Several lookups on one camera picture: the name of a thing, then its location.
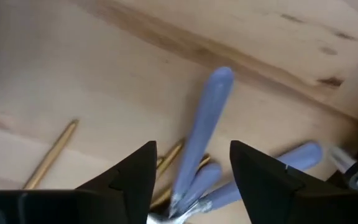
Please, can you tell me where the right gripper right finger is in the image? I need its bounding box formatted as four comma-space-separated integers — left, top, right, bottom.
229, 140, 358, 224

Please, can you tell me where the silver metal bar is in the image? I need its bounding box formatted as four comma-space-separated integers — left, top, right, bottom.
327, 144, 357, 174

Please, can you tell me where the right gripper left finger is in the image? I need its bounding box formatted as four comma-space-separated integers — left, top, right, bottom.
0, 140, 158, 224

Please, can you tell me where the blue-handled silver spoon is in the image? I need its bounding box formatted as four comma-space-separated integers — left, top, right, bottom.
197, 141, 323, 214
178, 163, 223, 215
168, 66, 235, 218

